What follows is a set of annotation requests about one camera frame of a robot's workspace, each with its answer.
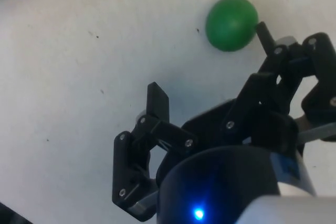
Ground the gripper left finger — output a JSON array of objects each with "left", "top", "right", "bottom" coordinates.
[{"left": 112, "top": 81, "right": 198, "bottom": 221}]

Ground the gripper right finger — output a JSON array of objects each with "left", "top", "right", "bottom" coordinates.
[{"left": 224, "top": 21, "right": 336, "bottom": 132}]

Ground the green ball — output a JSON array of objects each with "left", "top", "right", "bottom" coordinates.
[{"left": 205, "top": 0, "right": 259, "bottom": 52}]

